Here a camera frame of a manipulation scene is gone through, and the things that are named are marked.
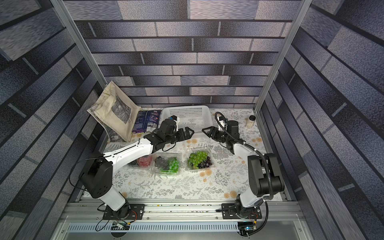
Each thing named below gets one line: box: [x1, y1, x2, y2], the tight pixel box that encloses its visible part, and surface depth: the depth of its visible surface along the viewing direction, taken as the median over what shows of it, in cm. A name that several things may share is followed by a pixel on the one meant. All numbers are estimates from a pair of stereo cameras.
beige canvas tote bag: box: [87, 81, 142, 142], surface depth 97 cm
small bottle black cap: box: [246, 115, 256, 129], surface depth 106 cm
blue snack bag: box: [132, 110, 162, 134], surface depth 109 cm
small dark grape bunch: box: [154, 156, 169, 170], surface depth 87 cm
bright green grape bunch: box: [160, 157, 180, 175], surface depth 85 cm
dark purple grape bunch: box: [197, 156, 212, 169], surface depth 87 cm
